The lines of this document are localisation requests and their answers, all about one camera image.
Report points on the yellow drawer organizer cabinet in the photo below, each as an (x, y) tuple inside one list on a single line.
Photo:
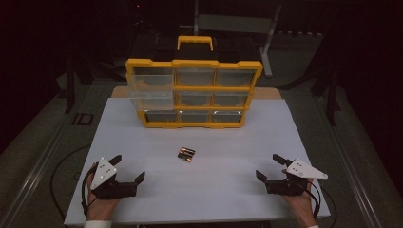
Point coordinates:
[(195, 89)]

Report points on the person's right hand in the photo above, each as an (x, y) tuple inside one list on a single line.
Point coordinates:
[(301, 209)]

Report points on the black and copper battery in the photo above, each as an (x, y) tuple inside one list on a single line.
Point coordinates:
[(185, 158), (186, 154), (187, 149)]

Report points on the person's left hand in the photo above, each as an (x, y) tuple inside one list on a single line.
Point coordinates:
[(101, 209)]

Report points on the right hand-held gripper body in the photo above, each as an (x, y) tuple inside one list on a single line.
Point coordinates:
[(304, 169)]

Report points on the clear plastic drawer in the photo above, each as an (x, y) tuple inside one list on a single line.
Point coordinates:
[(149, 95)]

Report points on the metal floor rail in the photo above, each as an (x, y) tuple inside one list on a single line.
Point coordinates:
[(351, 171), (34, 177)]

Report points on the grey metal stand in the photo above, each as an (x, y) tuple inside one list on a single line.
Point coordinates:
[(234, 23)]

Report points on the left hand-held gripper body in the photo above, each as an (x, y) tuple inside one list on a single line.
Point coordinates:
[(104, 174)]

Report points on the black stand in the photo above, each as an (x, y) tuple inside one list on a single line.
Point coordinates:
[(331, 101)]

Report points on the white board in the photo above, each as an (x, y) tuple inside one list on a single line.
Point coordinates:
[(190, 190)]

